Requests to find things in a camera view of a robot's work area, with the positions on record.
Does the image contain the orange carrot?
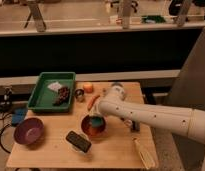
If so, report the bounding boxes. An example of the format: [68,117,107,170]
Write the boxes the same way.
[87,94,100,111]

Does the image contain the orange round fruit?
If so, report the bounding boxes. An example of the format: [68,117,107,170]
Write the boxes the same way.
[83,82,94,93]

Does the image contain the green plastic tray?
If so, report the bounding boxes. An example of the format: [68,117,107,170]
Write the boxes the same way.
[27,72,75,113]

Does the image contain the red bowl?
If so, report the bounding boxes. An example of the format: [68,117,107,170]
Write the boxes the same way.
[81,115,106,136]

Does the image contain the black rectangular block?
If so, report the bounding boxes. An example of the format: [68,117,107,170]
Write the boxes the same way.
[66,131,91,153]

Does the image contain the white cloth in tray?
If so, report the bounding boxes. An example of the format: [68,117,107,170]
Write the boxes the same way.
[48,82,62,92]

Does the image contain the teal sponge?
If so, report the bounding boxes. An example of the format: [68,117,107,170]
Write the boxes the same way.
[90,116,104,128]

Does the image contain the yellow corn cob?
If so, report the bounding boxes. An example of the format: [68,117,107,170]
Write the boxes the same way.
[134,139,156,170]

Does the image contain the brown grape bunch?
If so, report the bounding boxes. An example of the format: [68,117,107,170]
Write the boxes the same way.
[53,86,70,106]

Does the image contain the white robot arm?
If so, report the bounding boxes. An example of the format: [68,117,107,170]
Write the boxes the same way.
[98,84,205,171]

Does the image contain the purple bowl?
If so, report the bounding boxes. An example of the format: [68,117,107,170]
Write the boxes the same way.
[14,118,44,145]

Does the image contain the black cables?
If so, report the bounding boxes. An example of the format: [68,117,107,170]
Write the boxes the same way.
[0,99,17,154]

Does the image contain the blue box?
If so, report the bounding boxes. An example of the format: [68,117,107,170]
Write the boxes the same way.
[11,108,27,126]

